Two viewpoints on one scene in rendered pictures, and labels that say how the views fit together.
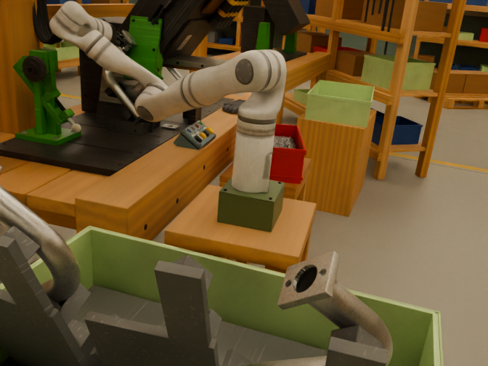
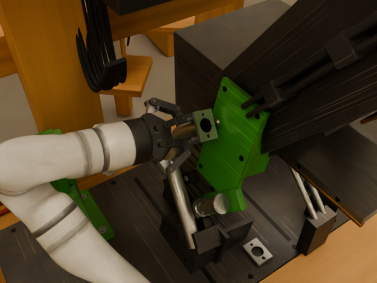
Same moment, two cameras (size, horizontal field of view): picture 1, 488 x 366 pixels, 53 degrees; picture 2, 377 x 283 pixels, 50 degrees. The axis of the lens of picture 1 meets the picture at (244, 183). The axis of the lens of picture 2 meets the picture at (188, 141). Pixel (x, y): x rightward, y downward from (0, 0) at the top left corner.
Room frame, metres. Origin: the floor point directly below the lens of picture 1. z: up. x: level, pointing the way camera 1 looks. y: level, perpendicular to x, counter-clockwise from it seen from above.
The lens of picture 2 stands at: (1.28, 0.08, 1.69)
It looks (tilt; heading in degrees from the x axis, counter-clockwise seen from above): 44 degrees down; 42
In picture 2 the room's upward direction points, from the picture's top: straight up
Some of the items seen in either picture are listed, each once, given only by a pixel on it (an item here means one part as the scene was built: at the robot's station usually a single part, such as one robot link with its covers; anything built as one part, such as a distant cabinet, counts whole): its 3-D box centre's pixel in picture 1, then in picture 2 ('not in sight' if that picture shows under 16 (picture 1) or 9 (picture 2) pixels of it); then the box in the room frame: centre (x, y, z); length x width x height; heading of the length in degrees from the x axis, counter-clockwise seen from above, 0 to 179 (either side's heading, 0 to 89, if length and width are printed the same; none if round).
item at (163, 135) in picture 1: (140, 119); (239, 191); (1.84, 0.42, 0.89); 1.10 x 0.42 x 0.02; 166
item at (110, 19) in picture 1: (121, 64); (244, 91); (1.98, 0.52, 1.07); 0.30 x 0.18 x 0.34; 166
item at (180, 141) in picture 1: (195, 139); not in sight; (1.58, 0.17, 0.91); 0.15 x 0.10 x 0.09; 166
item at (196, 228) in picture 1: (246, 222); not in sight; (1.15, -0.02, 0.83); 0.32 x 0.32 x 0.04; 77
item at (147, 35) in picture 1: (147, 48); (242, 136); (1.75, 0.37, 1.17); 0.13 x 0.12 x 0.20; 166
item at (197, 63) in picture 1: (174, 60); (309, 137); (1.89, 0.30, 1.11); 0.39 x 0.16 x 0.03; 76
